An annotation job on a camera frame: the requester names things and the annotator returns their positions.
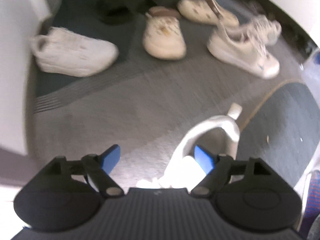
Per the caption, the white chunky sneaker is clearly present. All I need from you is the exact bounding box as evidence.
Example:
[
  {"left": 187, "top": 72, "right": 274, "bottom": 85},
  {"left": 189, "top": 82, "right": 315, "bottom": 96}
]
[
  {"left": 30, "top": 27, "right": 119, "bottom": 77},
  {"left": 136, "top": 103, "right": 242, "bottom": 191}
]

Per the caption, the cream nike sneaker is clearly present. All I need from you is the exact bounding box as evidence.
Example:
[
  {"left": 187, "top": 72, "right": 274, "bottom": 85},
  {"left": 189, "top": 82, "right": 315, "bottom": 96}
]
[
  {"left": 240, "top": 15, "right": 282, "bottom": 46},
  {"left": 207, "top": 25, "right": 280, "bottom": 79}
]

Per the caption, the cream clog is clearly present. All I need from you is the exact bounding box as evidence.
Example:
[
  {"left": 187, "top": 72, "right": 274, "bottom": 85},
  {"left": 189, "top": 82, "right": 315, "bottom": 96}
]
[
  {"left": 177, "top": 0, "right": 239, "bottom": 27},
  {"left": 143, "top": 7, "right": 187, "bottom": 60}
]

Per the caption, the grey striped door mat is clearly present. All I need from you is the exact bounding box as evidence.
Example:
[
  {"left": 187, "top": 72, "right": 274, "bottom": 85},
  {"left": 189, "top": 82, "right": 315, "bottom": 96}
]
[{"left": 30, "top": 0, "right": 308, "bottom": 181}]

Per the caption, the black slide sandal left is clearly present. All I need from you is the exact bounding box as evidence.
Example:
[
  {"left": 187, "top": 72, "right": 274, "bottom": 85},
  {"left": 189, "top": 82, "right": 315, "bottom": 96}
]
[{"left": 96, "top": 0, "right": 133, "bottom": 25}]

